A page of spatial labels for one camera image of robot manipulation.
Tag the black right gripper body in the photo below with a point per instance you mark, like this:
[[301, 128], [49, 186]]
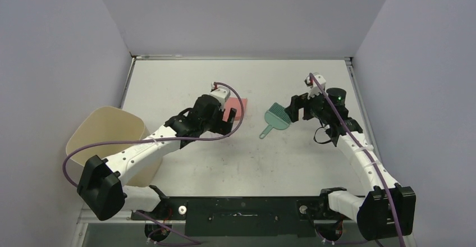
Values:
[[301, 104]]

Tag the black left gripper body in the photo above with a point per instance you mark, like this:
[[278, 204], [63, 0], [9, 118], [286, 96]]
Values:
[[216, 124]]

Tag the pink plastic dustpan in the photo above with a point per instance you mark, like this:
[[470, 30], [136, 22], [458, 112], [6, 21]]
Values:
[[234, 103]]

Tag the green hand brush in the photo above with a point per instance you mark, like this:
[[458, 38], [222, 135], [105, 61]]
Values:
[[276, 119]]

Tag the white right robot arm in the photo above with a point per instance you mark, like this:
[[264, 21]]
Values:
[[387, 210]]

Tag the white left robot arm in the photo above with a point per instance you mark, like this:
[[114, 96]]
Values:
[[103, 184]]

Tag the beige waste bin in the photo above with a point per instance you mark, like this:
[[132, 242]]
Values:
[[105, 124]]

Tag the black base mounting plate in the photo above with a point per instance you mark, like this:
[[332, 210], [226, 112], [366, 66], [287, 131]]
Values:
[[244, 216]]

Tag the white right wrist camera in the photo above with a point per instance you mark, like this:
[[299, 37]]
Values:
[[315, 85]]

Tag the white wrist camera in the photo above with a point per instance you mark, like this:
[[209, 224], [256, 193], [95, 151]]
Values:
[[315, 85], [220, 93]]

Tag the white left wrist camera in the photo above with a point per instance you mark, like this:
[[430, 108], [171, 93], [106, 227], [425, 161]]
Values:
[[220, 93]]

